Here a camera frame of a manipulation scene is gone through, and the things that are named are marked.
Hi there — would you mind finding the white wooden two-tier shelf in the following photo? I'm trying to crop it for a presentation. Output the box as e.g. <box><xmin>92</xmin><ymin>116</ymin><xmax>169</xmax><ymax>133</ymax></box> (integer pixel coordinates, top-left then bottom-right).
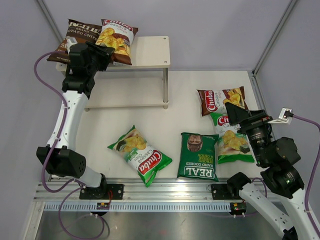
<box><xmin>55</xmin><ymin>36</ymin><xmax>170</xmax><ymax>113</ymax></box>

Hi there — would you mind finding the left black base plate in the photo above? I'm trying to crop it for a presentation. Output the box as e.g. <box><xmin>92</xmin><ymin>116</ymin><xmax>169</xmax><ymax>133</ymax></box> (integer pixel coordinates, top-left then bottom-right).
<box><xmin>79</xmin><ymin>184</ymin><xmax>124</xmax><ymax>200</ymax></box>

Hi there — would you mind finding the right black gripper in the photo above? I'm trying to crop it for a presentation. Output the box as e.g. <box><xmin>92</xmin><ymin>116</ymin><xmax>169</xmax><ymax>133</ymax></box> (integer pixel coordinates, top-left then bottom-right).
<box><xmin>225</xmin><ymin>101</ymin><xmax>273</xmax><ymax>165</ymax></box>

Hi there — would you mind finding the aluminium mounting rail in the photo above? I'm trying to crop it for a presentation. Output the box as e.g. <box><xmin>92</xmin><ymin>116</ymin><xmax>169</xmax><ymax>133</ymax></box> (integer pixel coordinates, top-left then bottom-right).
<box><xmin>33</xmin><ymin>178</ymin><xmax>227</xmax><ymax>203</ymax></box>

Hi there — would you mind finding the green Real chips bag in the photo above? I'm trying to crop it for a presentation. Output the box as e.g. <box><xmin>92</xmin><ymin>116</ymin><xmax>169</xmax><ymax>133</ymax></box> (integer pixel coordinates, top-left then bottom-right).
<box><xmin>177</xmin><ymin>132</ymin><xmax>219</xmax><ymax>182</ymax></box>

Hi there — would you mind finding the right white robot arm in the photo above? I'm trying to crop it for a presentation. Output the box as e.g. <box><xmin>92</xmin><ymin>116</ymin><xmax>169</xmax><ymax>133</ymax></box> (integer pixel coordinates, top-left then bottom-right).
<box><xmin>225</xmin><ymin>103</ymin><xmax>320</xmax><ymax>240</ymax></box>

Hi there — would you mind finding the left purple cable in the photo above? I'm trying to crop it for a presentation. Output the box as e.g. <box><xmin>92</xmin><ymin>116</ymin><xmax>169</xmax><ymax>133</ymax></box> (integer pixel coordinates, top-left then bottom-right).
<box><xmin>33</xmin><ymin>51</ymin><xmax>111</xmax><ymax>238</ymax></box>

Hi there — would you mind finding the white slotted cable duct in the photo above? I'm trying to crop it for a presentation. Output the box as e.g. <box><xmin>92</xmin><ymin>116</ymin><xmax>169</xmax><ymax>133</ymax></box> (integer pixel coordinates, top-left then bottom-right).
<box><xmin>44</xmin><ymin>202</ymin><xmax>231</xmax><ymax>213</ymax></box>

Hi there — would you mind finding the green chuba cassava bag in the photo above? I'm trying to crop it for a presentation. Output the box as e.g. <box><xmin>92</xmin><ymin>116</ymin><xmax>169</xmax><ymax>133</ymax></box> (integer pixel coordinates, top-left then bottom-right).
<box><xmin>210</xmin><ymin>113</ymin><xmax>255</xmax><ymax>164</ymax></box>
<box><xmin>107</xmin><ymin>125</ymin><xmax>173</xmax><ymax>188</ymax></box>

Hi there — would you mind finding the green Chuba cassava bag right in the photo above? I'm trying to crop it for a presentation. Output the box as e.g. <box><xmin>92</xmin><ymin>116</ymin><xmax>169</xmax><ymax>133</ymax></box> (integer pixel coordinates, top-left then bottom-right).
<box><xmin>210</xmin><ymin>113</ymin><xmax>255</xmax><ymax>164</ymax></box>

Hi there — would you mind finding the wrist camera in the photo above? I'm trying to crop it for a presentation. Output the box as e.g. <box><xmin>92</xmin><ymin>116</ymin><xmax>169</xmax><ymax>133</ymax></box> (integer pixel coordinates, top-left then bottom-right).
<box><xmin>268</xmin><ymin>108</ymin><xmax>294</xmax><ymax>125</ymax></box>
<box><xmin>66</xmin><ymin>36</ymin><xmax>78</xmax><ymax>54</ymax></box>

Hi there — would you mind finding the brown Kettle sea salt bag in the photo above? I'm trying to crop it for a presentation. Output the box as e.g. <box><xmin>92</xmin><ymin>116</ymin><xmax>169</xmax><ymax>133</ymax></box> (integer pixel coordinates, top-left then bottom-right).
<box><xmin>46</xmin><ymin>19</ymin><xmax>102</xmax><ymax>64</ymax></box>

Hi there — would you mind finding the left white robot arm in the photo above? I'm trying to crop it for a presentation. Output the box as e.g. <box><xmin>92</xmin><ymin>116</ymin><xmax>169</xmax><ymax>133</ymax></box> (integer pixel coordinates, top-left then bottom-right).
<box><xmin>36</xmin><ymin>42</ymin><xmax>115</xmax><ymax>200</ymax></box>

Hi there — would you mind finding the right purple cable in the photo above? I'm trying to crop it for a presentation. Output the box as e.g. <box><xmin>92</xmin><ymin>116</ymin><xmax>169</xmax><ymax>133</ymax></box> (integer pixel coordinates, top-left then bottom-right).
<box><xmin>291</xmin><ymin>113</ymin><xmax>320</xmax><ymax>215</ymax></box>

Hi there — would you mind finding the brown Chuba cassava bag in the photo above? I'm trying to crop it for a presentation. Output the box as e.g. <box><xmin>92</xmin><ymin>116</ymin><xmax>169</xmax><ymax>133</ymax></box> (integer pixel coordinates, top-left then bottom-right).
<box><xmin>95</xmin><ymin>19</ymin><xmax>139</xmax><ymax>66</ymax></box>
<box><xmin>197</xmin><ymin>86</ymin><xmax>248</xmax><ymax>117</ymax></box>

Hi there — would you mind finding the green Chuba cassava bag centre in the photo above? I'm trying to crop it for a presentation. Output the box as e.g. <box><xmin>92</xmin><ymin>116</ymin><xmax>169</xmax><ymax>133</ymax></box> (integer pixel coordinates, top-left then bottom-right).
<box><xmin>107</xmin><ymin>125</ymin><xmax>173</xmax><ymax>188</ymax></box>

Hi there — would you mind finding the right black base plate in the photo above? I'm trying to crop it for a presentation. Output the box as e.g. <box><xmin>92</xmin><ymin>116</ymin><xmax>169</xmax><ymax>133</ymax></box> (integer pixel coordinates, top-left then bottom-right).
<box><xmin>207</xmin><ymin>183</ymin><xmax>237</xmax><ymax>200</ymax></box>

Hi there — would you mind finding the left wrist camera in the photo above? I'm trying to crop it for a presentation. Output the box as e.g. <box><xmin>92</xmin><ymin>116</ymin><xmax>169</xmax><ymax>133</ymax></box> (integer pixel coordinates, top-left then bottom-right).
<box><xmin>66</xmin><ymin>36</ymin><xmax>78</xmax><ymax>54</ymax></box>

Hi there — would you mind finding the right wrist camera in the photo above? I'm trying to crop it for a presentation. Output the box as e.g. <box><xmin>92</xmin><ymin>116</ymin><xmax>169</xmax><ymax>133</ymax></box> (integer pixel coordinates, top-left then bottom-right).
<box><xmin>268</xmin><ymin>108</ymin><xmax>294</xmax><ymax>125</ymax></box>

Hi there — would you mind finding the purple cable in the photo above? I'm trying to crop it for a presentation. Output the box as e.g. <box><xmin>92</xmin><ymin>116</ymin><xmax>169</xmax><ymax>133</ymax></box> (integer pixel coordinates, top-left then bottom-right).
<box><xmin>33</xmin><ymin>51</ymin><xmax>111</xmax><ymax>238</ymax></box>
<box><xmin>291</xmin><ymin>113</ymin><xmax>320</xmax><ymax>215</ymax></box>

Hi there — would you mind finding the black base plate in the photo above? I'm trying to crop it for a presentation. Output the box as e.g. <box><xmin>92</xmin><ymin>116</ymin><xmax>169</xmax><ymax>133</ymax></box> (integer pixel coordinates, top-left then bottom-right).
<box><xmin>79</xmin><ymin>184</ymin><xmax>124</xmax><ymax>200</ymax></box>
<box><xmin>207</xmin><ymin>183</ymin><xmax>237</xmax><ymax>200</ymax></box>

